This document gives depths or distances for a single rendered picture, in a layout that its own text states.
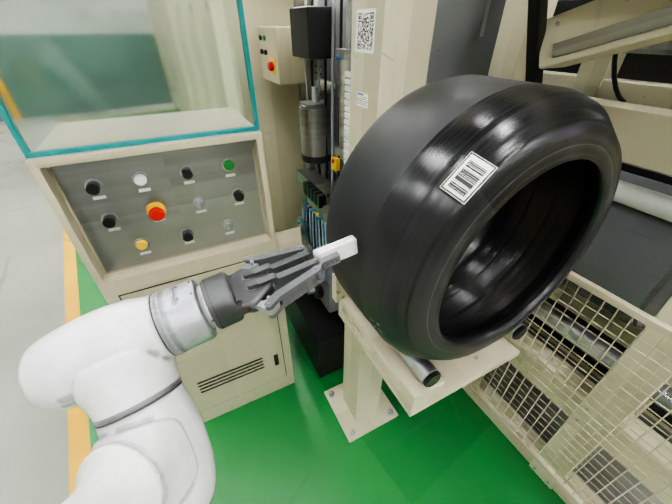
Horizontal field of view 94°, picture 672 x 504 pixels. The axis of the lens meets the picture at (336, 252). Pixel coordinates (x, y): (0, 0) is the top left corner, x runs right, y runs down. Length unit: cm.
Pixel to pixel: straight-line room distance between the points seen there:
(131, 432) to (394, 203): 43
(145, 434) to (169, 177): 74
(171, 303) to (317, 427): 132
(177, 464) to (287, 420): 126
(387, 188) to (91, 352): 43
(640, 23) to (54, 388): 105
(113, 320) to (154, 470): 17
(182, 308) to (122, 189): 67
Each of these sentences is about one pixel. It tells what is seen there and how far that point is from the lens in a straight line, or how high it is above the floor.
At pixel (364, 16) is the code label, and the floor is 154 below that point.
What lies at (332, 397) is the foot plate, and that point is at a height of 1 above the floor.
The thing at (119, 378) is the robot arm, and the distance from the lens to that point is 46.
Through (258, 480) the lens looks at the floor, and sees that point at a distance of 163.
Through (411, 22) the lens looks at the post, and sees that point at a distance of 79.
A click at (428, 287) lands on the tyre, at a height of 120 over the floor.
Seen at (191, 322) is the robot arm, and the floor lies 122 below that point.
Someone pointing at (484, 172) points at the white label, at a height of 137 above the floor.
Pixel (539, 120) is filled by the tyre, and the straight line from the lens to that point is 53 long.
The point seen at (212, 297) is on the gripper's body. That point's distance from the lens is 45.
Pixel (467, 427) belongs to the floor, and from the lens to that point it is 179.
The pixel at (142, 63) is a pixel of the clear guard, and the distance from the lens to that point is 97.
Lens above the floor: 152
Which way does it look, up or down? 36 degrees down
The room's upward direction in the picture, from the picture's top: straight up
